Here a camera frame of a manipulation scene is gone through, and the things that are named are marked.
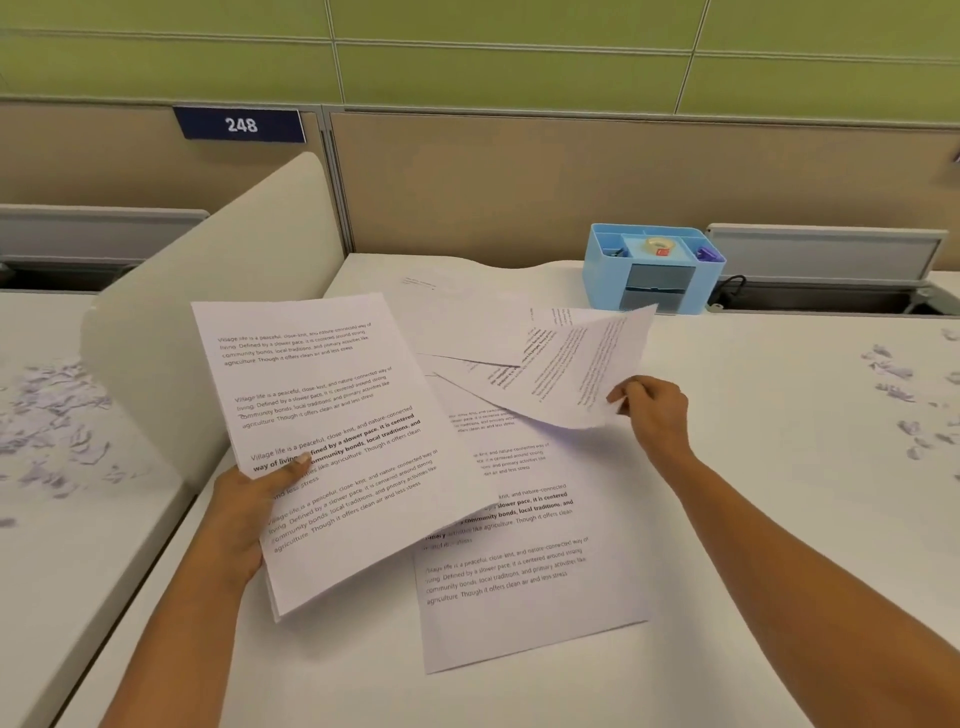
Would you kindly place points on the person's left hand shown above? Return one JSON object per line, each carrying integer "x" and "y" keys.
{"x": 240, "y": 525}

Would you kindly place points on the person's right hand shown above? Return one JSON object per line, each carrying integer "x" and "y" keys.
{"x": 660, "y": 420}

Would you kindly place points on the gathered printed sheet bundle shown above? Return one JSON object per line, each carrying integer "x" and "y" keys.
{"x": 322, "y": 450}

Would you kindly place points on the blue desk organizer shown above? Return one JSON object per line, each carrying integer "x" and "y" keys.
{"x": 600, "y": 285}

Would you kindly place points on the purple stapler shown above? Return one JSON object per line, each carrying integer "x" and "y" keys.
{"x": 709, "y": 255}
{"x": 613, "y": 251}

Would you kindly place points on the clear tape roll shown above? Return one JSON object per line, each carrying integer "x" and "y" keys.
{"x": 651, "y": 244}

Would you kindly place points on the pile of printed papers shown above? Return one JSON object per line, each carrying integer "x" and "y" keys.
{"x": 525, "y": 585}

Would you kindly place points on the heap of paper scraps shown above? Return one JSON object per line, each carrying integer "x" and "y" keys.
{"x": 52, "y": 420}
{"x": 892, "y": 367}

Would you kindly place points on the person's right forearm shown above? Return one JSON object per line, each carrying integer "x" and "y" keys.
{"x": 810, "y": 600}

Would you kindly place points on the person's left forearm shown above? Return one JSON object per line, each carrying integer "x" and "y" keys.
{"x": 180, "y": 652}

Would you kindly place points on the white desk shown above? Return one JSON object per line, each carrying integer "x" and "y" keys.
{"x": 787, "y": 487}
{"x": 60, "y": 600}

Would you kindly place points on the white side divider panel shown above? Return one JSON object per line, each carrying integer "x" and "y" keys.
{"x": 210, "y": 262}

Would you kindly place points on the beige partition panel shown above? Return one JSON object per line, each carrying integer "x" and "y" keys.
{"x": 82, "y": 157}
{"x": 525, "y": 180}

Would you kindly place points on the grey partition post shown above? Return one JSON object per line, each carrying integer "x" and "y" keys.
{"x": 337, "y": 180}

